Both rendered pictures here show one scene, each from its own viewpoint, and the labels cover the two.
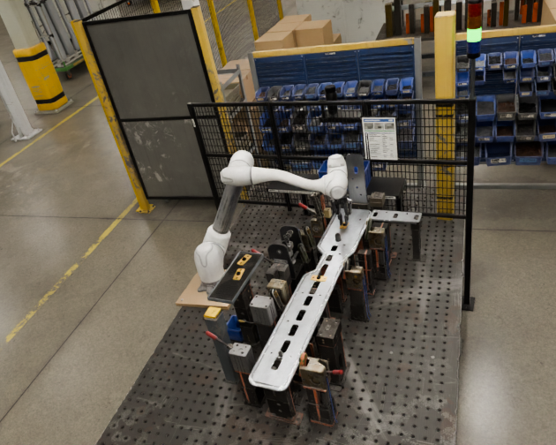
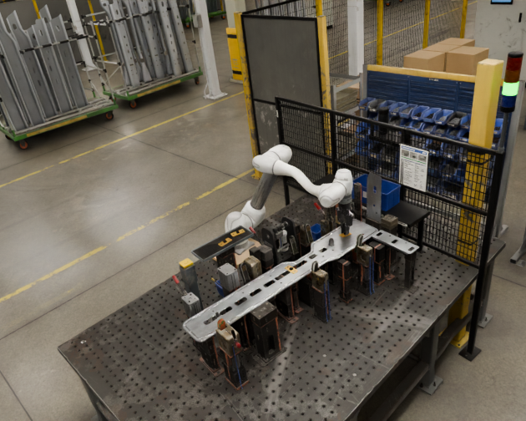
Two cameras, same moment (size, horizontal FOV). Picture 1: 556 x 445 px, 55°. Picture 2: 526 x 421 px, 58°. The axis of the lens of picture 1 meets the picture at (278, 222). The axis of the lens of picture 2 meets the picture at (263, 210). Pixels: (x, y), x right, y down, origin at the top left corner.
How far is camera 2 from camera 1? 99 cm
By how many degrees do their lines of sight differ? 22
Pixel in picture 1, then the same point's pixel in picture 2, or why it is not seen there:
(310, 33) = (461, 58)
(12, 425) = (88, 297)
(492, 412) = not seen: outside the picture
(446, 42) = (484, 90)
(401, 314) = (356, 329)
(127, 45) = (267, 39)
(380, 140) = (413, 169)
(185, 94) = (301, 89)
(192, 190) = not seen: hidden behind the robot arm
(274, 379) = (199, 330)
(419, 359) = (341, 372)
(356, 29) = not seen: outside the picture
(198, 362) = not seen: hidden behind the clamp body
